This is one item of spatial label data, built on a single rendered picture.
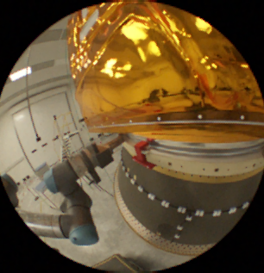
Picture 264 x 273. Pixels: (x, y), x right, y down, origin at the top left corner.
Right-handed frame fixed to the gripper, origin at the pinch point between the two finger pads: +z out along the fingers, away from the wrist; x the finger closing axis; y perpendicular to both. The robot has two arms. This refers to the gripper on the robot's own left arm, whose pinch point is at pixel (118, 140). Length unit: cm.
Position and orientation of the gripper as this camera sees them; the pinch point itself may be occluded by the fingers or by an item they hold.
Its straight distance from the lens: 37.6
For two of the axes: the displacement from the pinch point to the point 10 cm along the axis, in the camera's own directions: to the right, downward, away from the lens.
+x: -7.1, -0.4, 7.0
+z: 6.5, -4.2, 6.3
